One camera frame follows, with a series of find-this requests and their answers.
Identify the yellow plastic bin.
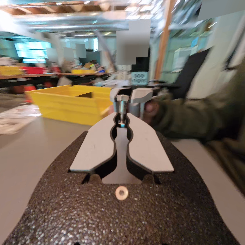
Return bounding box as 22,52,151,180
24,85,115,126

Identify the grey notice board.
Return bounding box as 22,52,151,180
173,48,192,72

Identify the silver hex bolt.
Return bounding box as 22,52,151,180
119,101,127,128

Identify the laminated printed sheet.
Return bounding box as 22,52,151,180
0,104,41,134

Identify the black display screen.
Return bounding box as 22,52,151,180
86,50,101,63

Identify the small yellow storage bin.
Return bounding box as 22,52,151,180
0,66,23,75

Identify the person's right forearm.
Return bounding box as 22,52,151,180
152,57,245,143

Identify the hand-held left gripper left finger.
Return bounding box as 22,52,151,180
69,112,118,179

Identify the black office chair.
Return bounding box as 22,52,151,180
149,48,211,100

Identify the grey desk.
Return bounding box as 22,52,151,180
0,82,245,245

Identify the person's dark olive clothing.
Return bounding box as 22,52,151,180
207,138,245,194

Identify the orange traffic cone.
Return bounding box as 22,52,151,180
24,85,37,103

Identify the long red storage bin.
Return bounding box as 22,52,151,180
22,67,43,75

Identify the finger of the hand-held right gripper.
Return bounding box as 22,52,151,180
129,88,154,120
110,88,132,114

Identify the person's right hand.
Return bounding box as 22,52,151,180
144,100,160,125

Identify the wooden post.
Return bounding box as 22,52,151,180
154,0,177,80

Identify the black-backed document stand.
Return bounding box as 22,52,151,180
94,29,119,73

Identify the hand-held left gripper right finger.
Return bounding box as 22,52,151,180
126,113,175,181

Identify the long wooden work table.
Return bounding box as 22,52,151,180
0,73,63,88

